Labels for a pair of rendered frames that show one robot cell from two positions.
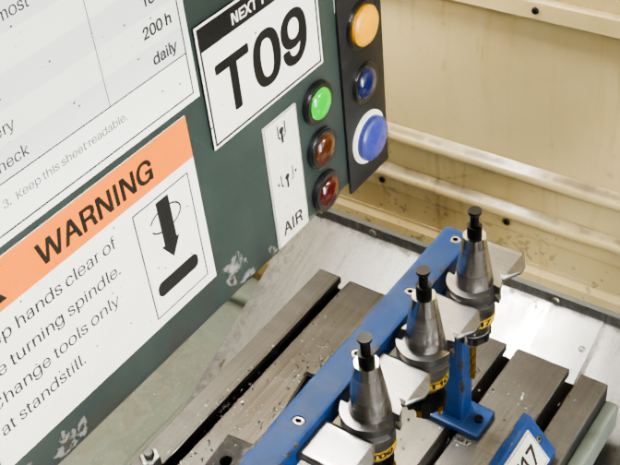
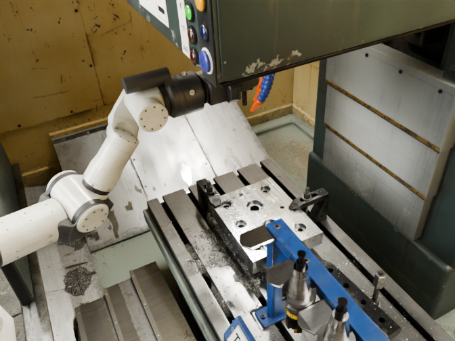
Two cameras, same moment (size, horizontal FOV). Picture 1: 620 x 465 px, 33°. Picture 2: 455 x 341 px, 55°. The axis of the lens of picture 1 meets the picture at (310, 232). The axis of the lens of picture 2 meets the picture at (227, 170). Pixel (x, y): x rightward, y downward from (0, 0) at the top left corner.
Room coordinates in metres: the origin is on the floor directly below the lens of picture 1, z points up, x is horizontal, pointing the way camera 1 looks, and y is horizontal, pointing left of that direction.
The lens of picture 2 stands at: (0.81, -0.54, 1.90)
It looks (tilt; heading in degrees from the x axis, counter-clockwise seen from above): 38 degrees down; 117
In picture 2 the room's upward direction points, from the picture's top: 4 degrees counter-clockwise
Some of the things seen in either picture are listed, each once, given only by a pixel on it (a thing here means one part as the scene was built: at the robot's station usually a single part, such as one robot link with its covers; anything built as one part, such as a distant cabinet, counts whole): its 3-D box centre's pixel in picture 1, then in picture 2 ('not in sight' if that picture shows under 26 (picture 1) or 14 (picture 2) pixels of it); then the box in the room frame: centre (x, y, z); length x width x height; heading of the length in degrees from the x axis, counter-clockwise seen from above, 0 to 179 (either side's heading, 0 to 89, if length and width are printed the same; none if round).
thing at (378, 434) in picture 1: (370, 415); (298, 294); (0.69, -0.04, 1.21); 0.06 x 0.06 x 0.03
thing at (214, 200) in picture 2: not in sight; (209, 198); (0.28, 0.38, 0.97); 0.13 x 0.03 x 0.15; 141
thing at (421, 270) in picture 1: (423, 282); (341, 308); (0.77, -0.11, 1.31); 0.02 x 0.02 x 0.03
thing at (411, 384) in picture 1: (399, 381); (316, 317); (0.73, -0.08, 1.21); 0.07 x 0.05 x 0.01; 51
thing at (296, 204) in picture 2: not in sight; (307, 205); (0.58, 0.46, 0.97); 0.13 x 0.03 x 0.15; 51
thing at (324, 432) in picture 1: (340, 452); (282, 274); (0.65, -0.01, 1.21); 0.07 x 0.05 x 0.01; 51
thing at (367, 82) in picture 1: (365, 82); (204, 32); (0.54, -0.04, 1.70); 0.02 x 0.01 x 0.02; 141
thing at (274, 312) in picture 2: not in sight; (276, 277); (0.60, 0.11, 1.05); 0.10 x 0.05 x 0.30; 51
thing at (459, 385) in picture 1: (454, 339); not in sight; (0.94, -0.17, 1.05); 0.10 x 0.05 x 0.30; 51
